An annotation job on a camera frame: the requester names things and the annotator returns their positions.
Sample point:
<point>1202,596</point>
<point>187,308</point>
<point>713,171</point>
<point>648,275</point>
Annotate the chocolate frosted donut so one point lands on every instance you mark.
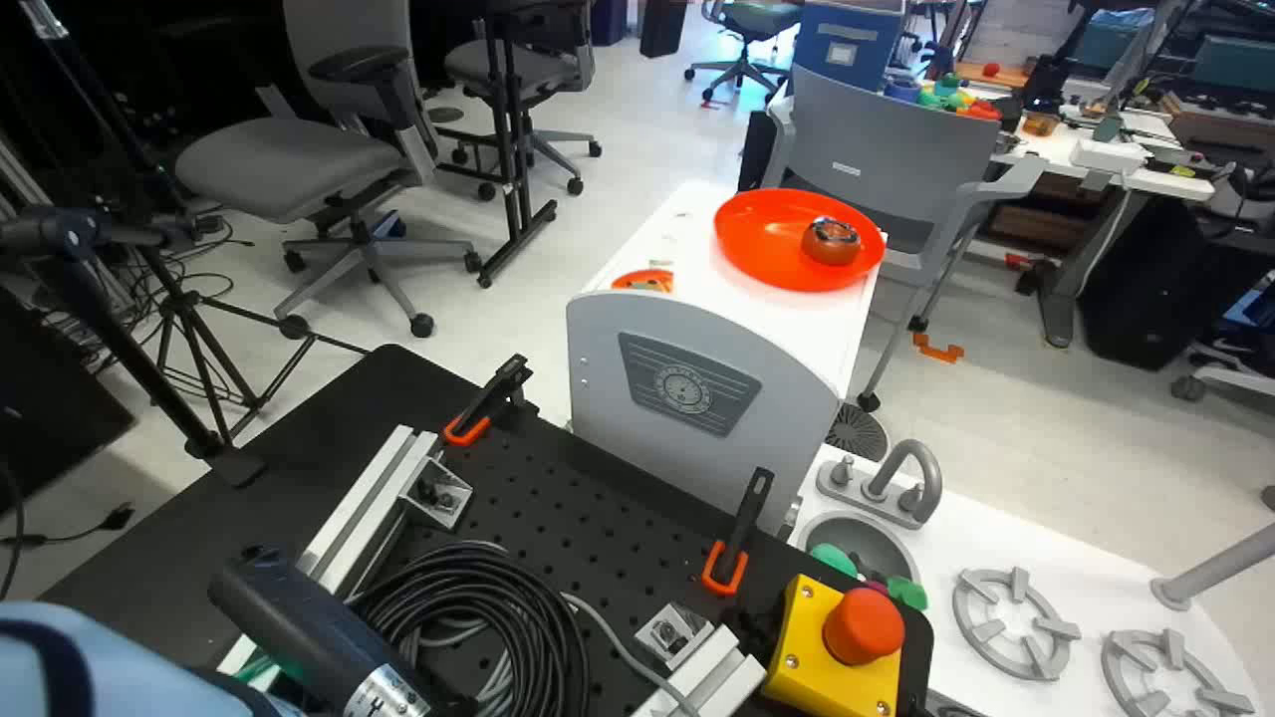
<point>831,239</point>

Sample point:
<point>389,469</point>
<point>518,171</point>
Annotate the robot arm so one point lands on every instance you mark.
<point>61,663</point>

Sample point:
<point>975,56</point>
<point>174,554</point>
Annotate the orange round plate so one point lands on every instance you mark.
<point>758,231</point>

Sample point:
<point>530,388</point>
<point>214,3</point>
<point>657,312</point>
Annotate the white toy kitchen cabinet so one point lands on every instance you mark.
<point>713,378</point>

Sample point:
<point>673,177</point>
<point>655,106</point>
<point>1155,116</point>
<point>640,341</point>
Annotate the orange toy pizza slice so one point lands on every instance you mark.
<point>648,279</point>

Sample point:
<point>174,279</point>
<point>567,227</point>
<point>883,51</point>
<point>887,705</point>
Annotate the black orange clamp left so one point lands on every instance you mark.
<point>499,392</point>

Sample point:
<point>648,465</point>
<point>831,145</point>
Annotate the black orange clamp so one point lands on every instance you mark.
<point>726,560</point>
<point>499,392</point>

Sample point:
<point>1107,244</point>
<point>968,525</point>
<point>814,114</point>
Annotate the black orange clamp right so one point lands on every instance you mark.
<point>726,560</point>

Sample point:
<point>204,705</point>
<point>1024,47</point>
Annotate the black perforated breadboard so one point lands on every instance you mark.
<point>567,513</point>

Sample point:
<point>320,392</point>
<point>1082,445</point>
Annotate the grey toy faucet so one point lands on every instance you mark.
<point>900,489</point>

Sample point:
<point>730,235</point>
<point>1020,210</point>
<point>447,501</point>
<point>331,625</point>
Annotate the grey plastic chair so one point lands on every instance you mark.
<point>920,177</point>

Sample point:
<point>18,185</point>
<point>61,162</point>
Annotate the yellow emergency stop box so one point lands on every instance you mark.
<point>837,649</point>

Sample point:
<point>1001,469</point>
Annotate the blue storage bin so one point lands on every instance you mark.
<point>851,37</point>

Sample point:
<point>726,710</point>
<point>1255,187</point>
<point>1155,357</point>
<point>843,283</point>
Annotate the grey mesh office chair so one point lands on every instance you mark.
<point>335,171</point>

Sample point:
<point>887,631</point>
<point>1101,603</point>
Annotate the aluminium extrusion rail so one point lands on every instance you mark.
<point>370,503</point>

